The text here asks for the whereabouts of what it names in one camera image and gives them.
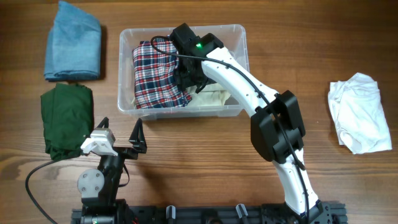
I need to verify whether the cream cloth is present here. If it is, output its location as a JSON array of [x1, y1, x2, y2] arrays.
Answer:
[[130, 82, 233, 109]]

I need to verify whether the plaid cloth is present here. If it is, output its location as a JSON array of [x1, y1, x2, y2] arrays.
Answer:
[[132, 39, 192, 109]]

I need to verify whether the clear plastic storage container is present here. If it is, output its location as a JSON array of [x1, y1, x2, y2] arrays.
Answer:
[[118, 24, 249, 120]]

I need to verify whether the white cloth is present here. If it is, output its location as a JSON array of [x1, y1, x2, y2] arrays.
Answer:
[[328, 73, 392, 154]]

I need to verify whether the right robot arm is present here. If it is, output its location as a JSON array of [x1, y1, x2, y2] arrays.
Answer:
[[169, 24, 322, 223]]

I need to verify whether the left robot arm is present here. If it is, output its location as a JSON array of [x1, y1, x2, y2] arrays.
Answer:
[[71, 118, 147, 224]]

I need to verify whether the dark green folded cloth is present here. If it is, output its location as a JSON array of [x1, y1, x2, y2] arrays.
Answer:
[[40, 83, 94, 160]]

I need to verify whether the blue folded towel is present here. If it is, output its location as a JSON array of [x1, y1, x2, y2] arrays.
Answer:
[[44, 1, 101, 82]]

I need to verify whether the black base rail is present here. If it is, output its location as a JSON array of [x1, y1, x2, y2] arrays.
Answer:
[[71, 202, 348, 224]]

